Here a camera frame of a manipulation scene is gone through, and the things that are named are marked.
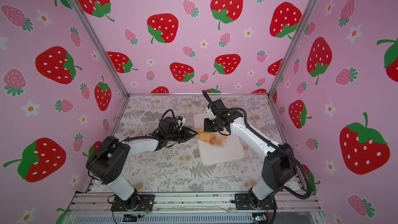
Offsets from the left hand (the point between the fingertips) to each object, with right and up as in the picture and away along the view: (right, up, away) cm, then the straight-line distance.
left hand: (198, 134), depth 87 cm
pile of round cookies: (+10, -4, +6) cm, 12 cm away
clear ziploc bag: (+15, -6, +5) cm, 17 cm away
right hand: (+2, +4, -5) cm, 7 cm away
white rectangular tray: (+20, -10, +4) cm, 23 cm away
